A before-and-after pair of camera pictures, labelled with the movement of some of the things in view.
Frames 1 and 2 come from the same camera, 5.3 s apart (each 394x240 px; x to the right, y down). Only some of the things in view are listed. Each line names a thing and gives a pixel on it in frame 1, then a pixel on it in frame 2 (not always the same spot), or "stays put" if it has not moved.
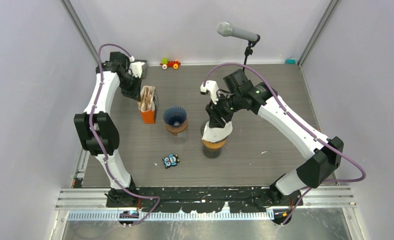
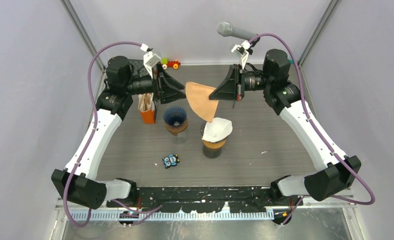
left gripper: x=135 y=94 -> x=170 y=90
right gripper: x=216 y=121 -> x=233 y=87
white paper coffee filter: x=215 y=135 stays put
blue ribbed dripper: x=174 y=115 stays put
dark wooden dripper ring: x=174 y=131 stays put
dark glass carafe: x=211 y=153 stays put
